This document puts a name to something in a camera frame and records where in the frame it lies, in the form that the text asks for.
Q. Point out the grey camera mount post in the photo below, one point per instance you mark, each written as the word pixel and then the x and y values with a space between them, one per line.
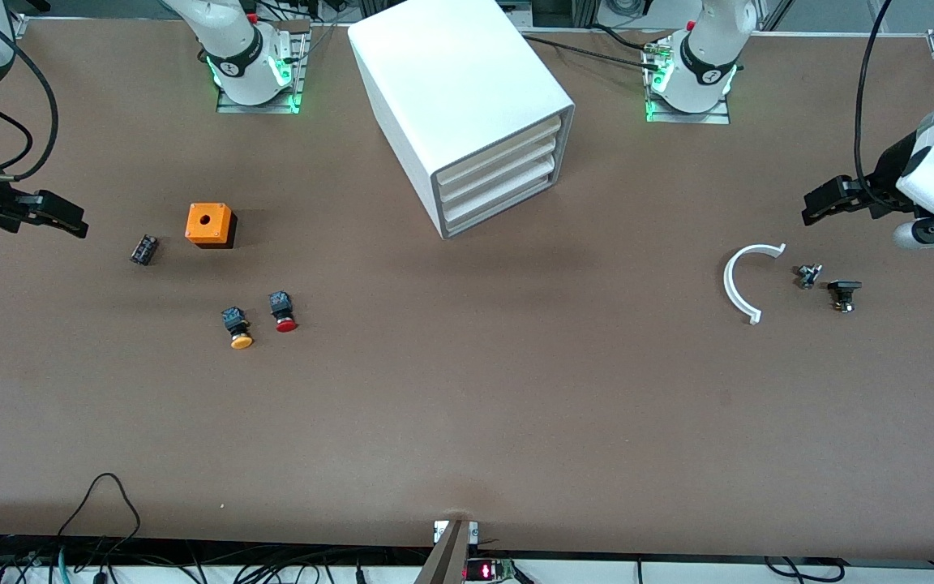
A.
pixel 447 556

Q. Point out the yellow push button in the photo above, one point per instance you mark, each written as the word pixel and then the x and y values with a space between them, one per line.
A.
pixel 238 328

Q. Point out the cream white drawer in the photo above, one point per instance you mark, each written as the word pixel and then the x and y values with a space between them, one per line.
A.
pixel 503 173
pixel 506 193

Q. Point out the small device with red display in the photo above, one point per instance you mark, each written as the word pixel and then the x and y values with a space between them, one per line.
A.
pixel 487 571

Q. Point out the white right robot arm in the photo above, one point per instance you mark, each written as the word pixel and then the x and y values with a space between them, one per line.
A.
pixel 236 36

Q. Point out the black button holder part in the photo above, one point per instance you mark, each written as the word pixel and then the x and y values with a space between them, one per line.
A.
pixel 843 294

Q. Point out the red push button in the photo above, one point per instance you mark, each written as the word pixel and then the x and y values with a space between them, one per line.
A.
pixel 282 313

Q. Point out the white drawer cabinet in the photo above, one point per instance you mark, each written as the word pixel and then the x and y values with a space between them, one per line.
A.
pixel 451 73

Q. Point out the orange button enclosure box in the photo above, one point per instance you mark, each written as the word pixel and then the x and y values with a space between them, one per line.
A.
pixel 207 221

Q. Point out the white plastic tray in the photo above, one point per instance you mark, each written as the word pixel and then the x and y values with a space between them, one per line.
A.
pixel 499 152

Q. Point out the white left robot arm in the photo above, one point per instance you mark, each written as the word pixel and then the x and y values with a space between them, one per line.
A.
pixel 710 49

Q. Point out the white curved plastic part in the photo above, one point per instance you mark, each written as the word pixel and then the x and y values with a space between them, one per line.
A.
pixel 729 284

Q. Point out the small black contact block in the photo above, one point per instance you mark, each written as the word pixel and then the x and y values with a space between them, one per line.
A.
pixel 143 250

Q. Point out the small grey metal part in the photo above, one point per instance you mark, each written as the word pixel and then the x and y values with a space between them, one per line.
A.
pixel 808 276

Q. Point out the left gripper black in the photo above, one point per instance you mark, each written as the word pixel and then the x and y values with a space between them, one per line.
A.
pixel 889 173

